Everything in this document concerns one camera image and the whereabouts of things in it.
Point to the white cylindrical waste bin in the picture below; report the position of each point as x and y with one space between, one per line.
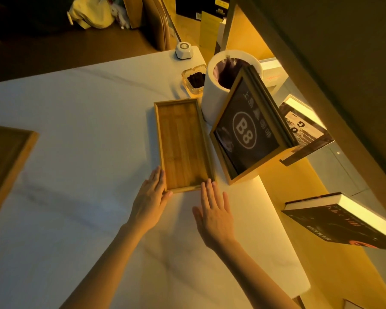
214 99

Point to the white plush toy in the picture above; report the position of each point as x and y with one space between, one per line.
121 16

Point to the white hexagonal call button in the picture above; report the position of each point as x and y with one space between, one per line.
184 50

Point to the black hardcover book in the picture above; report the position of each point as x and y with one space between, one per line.
341 222

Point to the person's left hand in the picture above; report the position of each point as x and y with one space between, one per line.
148 205

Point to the glass ashtray with dark grounds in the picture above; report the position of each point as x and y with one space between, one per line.
194 79

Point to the person's right middle finger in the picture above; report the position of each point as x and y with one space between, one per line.
211 191

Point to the person's right forearm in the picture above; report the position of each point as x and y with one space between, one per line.
254 279

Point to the wooden framed black sign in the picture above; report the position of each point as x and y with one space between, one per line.
247 135

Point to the person's left thumb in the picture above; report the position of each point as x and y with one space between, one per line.
167 196

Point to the dark bin liner bag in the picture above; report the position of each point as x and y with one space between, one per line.
228 72

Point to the brown leather chair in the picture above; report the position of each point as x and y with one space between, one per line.
156 22

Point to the white box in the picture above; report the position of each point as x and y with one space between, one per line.
271 73

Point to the person's left middle finger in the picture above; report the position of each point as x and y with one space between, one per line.
156 178

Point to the person's right hand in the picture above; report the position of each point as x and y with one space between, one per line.
216 223

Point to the pale yellow cloth bag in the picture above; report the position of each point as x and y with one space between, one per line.
91 12

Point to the person's left forearm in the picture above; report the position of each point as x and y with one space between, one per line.
104 270

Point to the black and white magazine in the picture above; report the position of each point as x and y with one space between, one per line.
304 130

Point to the long bamboo tray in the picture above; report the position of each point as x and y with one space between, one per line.
183 144

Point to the person's right thumb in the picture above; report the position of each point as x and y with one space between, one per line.
197 216

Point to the large wooden tray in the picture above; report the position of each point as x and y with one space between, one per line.
3 164

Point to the person's right little finger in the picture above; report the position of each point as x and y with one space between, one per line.
226 202

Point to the black and yellow box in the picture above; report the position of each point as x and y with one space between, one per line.
202 6

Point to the person's left little finger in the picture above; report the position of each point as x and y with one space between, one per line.
143 189

